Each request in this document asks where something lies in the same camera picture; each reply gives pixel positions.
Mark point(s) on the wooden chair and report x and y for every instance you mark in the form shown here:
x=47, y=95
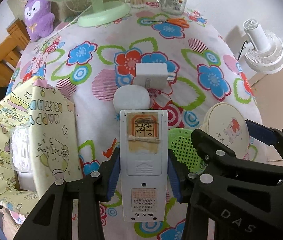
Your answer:
x=10, y=50

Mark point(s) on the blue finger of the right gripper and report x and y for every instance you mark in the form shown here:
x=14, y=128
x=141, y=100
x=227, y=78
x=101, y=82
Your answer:
x=261, y=133

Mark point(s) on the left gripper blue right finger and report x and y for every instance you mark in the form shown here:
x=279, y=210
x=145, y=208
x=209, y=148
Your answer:
x=173, y=177

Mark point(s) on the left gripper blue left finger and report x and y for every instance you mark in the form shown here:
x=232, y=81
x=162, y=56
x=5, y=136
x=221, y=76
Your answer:
x=113, y=179

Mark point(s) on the white earbud case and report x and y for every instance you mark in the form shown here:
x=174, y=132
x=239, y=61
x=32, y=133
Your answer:
x=131, y=97

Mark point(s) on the orange handled scissors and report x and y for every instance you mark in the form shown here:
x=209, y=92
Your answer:
x=176, y=21

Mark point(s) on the white standing fan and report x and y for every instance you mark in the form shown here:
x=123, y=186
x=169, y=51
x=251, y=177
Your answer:
x=265, y=55

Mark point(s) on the round cream compact mirror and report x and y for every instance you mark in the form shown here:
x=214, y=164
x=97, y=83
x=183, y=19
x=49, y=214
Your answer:
x=226, y=124

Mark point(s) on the purple plush toy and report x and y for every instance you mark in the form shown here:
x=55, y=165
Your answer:
x=38, y=19

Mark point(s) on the yellow cartoon storage box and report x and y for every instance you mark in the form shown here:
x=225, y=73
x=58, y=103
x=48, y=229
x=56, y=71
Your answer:
x=50, y=117

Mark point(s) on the green panda speaker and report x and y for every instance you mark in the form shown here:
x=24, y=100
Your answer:
x=180, y=143

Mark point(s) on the white power adapter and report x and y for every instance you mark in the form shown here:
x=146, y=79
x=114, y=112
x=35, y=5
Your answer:
x=152, y=75

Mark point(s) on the floral tablecloth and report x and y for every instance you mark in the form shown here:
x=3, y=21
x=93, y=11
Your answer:
x=139, y=61

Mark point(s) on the white tissue pack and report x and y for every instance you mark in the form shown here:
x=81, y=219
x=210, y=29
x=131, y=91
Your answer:
x=20, y=155

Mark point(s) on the white remote control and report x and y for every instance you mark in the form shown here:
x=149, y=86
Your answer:
x=143, y=164

